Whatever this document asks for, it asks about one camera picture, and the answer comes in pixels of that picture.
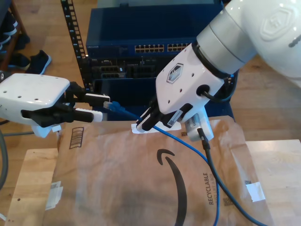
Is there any blue network cable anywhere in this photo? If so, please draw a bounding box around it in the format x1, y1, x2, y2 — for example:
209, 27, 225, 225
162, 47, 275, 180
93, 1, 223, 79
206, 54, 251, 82
103, 100, 221, 226

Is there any black rack drawer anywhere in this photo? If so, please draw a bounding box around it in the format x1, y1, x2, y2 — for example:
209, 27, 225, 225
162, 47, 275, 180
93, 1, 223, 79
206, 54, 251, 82
90, 77, 158, 106

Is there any blue box under rack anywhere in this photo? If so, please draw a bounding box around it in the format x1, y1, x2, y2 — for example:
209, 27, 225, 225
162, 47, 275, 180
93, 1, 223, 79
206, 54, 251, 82
91, 103, 235, 122

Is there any black shoe white sole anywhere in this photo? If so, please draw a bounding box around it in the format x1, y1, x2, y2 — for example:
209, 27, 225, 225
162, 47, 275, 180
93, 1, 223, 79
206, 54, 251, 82
8, 53, 31, 71
0, 34, 12, 46
0, 10, 18, 35
23, 49, 52, 76

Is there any black rack server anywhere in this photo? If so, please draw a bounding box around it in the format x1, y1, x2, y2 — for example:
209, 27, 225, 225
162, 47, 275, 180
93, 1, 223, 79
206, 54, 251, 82
88, 56, 170, 80

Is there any brown paper mailer bag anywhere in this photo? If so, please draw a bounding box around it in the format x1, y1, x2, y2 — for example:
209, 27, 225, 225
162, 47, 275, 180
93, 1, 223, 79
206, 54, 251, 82
42, 115, 275, 226

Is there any wooden shoe shelf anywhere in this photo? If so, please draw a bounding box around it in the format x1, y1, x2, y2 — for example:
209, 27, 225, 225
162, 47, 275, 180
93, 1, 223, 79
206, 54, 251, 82
0, 0, 27, 71

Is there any white shipping label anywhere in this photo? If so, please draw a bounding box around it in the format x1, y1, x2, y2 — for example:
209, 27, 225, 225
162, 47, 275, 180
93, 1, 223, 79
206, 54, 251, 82
46, 180, 63, 210

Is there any short white tape piece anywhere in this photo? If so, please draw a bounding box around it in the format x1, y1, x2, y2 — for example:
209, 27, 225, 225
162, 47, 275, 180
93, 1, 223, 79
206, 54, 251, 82
246, 181, 266, 202

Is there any black camera cable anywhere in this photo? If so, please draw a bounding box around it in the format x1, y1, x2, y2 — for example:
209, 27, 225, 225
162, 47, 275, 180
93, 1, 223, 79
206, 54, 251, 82
197, 127, 269, 226

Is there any black server rack frame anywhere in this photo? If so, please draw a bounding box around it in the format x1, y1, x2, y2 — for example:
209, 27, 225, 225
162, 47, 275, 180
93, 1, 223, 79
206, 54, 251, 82
60, 0, 238, 107

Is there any blue network switch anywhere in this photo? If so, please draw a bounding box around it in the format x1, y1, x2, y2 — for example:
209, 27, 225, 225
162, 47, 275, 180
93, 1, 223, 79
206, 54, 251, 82
86, 8, 226, 57

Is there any grey device atop switch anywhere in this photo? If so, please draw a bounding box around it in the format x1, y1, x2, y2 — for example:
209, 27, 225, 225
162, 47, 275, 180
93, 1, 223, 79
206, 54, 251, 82
97, 0, 230, 10

